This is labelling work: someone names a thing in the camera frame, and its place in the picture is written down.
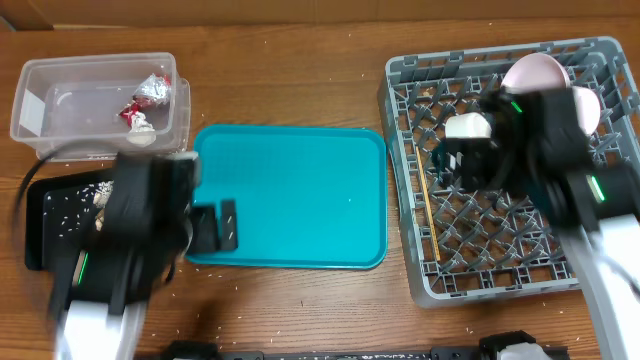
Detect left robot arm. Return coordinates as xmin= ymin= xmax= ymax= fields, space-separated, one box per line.
xmin=49 ymin=152 xmax=238 ymax=359

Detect black bin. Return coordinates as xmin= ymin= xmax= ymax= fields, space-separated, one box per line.
xmin=24 ymin=169 xmax=112 ymax=271

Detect rice and meat leftovers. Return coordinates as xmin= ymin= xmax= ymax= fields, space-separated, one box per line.
xmin=49 ymin=179 xmax=119 ymax=251

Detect white bowl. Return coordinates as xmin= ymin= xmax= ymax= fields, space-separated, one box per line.
xmin=445 ymin=112 xmax=492 ymax=139

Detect red foil snack wrapper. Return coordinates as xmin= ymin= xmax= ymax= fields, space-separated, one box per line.
xmin=118 ymin=73 xmax=172 ymax=128

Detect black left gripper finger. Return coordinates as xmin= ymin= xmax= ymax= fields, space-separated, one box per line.
xmin=192 ymin=204 xmax=221 ymax=254
xmin=220 ymin=200 xmax=238 ymax=251

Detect paper napkin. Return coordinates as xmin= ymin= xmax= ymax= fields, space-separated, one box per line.
xmin=127 ymin=112 xmax=156 ymax=147

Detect clear plastic bin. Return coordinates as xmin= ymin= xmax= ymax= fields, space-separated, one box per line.
xmin=9 ymin=52 xmax=191 ymax=162

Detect wooden chopstick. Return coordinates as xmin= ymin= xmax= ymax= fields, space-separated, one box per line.
xmin=414 ymin=146 xmax=441 ymax=262

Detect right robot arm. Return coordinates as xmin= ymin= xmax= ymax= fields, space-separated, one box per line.
xmin=193 ymin=89 xmax=639 ymax=359

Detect pink plate with food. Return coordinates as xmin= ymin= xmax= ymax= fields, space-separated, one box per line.
xmin=501 ymin=53 xmax=570 ymax=93

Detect grey dishwasher rack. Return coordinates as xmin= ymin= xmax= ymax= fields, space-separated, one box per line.
xmin=378 ymin=36 xmax=639 ymax=308

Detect teal serving tray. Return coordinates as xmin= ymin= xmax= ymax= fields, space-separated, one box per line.
xmin=189 ymin=125 xmax=388 ymax=270

